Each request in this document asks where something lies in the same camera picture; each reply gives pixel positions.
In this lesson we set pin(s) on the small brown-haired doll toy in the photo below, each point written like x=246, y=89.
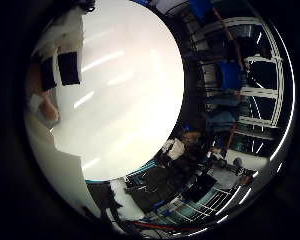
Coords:
x=45, y=106

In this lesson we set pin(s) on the teal blue slatted rack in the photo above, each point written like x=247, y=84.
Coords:
x=141, y=169

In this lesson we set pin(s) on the blue-grey jacket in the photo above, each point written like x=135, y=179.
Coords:
x=221, y=120

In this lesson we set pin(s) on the orange curved pole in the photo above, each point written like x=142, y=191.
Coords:
x=236, y=53

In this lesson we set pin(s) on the seated person in grey shirt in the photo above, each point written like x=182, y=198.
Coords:
x=231, y=176

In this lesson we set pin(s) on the white metal frame rack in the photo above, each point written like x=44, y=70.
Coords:
x=270, y=90

